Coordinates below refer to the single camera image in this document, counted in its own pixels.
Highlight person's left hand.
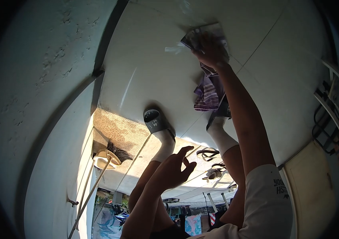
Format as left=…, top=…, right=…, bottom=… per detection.
left=154, top=146, right=197, bottom=192

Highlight person's right hand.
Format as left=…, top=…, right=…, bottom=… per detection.
left=191, top=31, right=230, bottom=71

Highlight person's left fingers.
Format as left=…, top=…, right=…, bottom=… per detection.
left=174, top=146, right=195, bottom=167

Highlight person's right fingers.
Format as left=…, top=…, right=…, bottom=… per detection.
left=191, top=31, right=218, bottom=57

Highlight person's left thumb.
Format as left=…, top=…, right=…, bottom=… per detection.
left=182, top=161, right=197, bottom=180

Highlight purple striped cloth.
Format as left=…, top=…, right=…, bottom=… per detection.
left=181, top=23, right=231, bottom=113

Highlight person's legs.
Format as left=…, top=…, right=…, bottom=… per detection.
left=128, top=96, right=248, bottom=233

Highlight beige shoe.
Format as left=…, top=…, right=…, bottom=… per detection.
left=202, top=168, right=223, bottom=183

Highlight clear plastic scrap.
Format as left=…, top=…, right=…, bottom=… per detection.
left=165, top=41, right=186, bottom=56

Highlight black bristle broom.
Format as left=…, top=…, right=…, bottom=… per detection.
left=68, top=140, right=134, bottom=239

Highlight blue white scooter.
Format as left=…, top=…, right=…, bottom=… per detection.
left=110, top=204, right=131, bottom=228

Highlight person's body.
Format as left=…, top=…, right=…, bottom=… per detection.
left=150, top=164, right=295, bottom=239

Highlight cream door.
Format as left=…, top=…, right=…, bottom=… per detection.
left=281, top=141, right=339, bottom=239

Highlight cream dustpan with handle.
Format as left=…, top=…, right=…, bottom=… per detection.
left=77, top=150, right=120, bottom=216

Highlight metal wall rack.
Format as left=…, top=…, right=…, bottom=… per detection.
left=311, top=59, right=339, bottom=156

